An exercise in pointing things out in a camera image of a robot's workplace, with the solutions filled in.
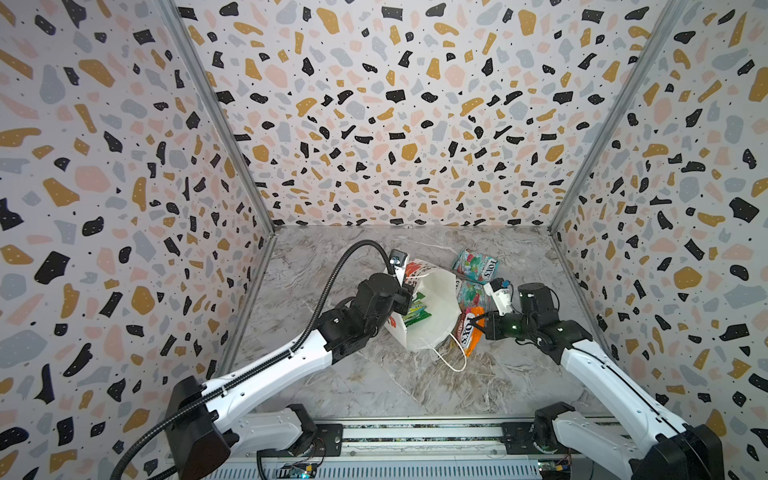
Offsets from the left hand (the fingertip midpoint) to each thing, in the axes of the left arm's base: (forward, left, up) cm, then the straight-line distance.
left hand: (406, 271), depth 72 cm
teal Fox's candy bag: (+9, -22, -26) cm, 35 cm away
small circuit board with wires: (-36, +26, -29) cm, 53 cm away
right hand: (-5, -17, -13) cm, 22 cm away
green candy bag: (+1, -4, -22) cm, 23 cm away
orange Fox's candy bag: (-9, -16, -17) cm, 25 cm away
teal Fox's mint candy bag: (+21, -26, -27) cm, 43 cm away
